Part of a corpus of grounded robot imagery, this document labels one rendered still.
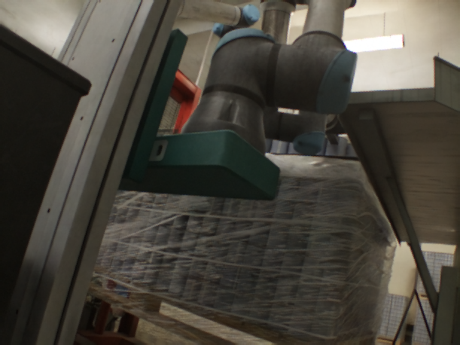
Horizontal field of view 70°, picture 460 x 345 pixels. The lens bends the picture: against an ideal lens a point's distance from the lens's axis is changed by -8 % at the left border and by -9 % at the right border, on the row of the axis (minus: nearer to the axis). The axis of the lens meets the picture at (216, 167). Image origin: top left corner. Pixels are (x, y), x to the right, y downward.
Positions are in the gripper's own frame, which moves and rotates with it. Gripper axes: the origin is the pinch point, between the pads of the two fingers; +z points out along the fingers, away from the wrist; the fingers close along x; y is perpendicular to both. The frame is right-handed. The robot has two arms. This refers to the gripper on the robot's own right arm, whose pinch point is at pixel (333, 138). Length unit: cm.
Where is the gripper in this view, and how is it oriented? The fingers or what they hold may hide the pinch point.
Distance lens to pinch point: 118.7
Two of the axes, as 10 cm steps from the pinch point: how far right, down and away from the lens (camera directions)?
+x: 8.5, 0.9, -5.2
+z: 4.6, 3.6, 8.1
